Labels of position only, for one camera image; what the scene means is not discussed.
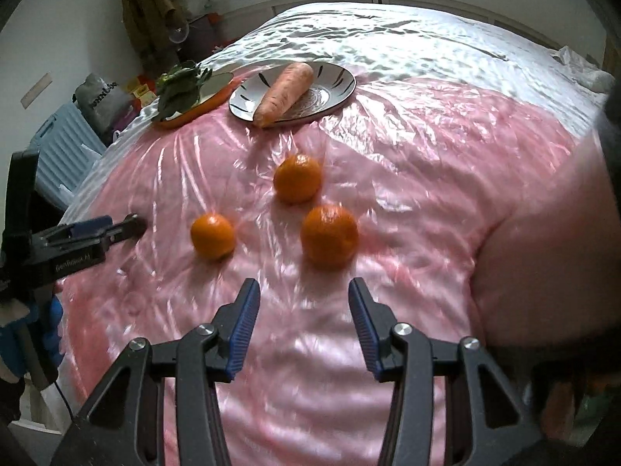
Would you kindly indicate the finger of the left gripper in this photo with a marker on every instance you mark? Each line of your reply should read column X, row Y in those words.
column 66, row 232
column 131, row 227

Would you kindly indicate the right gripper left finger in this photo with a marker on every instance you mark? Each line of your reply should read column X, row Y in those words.
column 122, row 421

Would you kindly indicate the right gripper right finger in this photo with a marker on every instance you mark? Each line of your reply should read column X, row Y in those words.
column 486, row 422

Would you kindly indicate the tangerine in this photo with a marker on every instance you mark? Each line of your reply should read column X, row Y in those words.
column 329, row 236
column 213, row 237
column 297, row 179

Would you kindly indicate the blue gloved hand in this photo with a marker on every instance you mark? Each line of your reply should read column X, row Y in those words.
column 30, row 344

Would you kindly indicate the light blue suitcase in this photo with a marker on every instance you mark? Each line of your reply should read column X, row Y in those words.
column 68, row 148

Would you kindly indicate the grey printed bag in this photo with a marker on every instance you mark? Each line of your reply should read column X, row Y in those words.
column 103, row 104

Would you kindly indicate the yellow red snack packages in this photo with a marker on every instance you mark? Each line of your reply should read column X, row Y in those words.
column 143, row 90

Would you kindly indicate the green leafy vegetable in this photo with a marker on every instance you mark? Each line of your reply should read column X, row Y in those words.
column 178, row 90

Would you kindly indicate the orange rimmed plate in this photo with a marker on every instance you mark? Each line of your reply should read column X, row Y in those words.
column 213, row 93

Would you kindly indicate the carrot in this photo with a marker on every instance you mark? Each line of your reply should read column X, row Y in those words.
column 294, row 81

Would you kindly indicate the pink plastic sheet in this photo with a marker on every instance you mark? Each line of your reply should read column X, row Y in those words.
column 304, row 396

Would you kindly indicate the brown hanging coat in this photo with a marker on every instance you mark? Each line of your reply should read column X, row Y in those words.
column 150, row 25

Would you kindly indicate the white patterned plate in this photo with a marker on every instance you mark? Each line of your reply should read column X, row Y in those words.
column 332, row 87

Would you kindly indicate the white bed duvet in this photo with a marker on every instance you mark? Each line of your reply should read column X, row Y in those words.
column 451, row 122

